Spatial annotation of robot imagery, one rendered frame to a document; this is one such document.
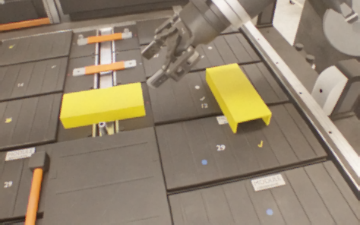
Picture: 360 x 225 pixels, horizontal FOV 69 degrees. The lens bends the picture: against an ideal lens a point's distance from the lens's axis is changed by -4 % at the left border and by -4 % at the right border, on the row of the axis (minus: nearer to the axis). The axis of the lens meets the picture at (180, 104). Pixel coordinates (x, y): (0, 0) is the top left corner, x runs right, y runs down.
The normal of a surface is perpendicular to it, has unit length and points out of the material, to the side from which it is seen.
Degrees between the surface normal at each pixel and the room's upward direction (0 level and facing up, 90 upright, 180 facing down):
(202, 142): 0
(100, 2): 90
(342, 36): 90
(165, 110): 0
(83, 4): 90
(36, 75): 0
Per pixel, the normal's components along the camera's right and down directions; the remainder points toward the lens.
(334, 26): -0.66, 0.56
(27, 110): -0.03, -0.72
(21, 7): 0.20, 0.68
